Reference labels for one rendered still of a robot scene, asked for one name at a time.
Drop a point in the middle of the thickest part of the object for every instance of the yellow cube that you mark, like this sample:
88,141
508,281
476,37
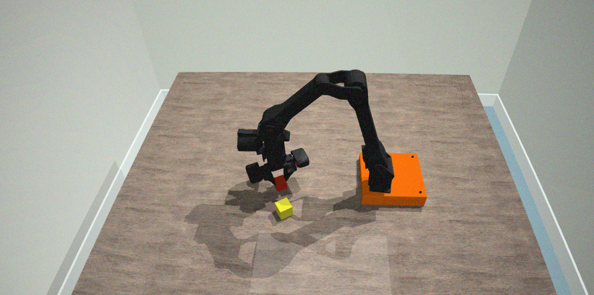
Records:
283,208

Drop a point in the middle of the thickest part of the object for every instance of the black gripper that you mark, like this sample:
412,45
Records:
277,162

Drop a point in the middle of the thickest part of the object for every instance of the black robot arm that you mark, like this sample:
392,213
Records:
271,129

